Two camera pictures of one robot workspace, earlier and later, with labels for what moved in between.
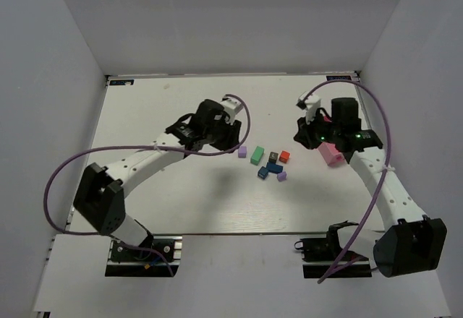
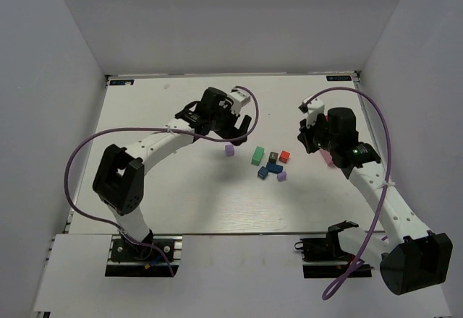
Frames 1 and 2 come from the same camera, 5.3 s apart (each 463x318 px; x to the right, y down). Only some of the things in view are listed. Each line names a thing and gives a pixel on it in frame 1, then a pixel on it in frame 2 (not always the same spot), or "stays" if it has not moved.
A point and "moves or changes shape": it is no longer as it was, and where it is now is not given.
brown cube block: [273, 157] stays
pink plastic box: [329, 152] stays
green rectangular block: [257, 155] stays
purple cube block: [242, 152] moves or changes shape
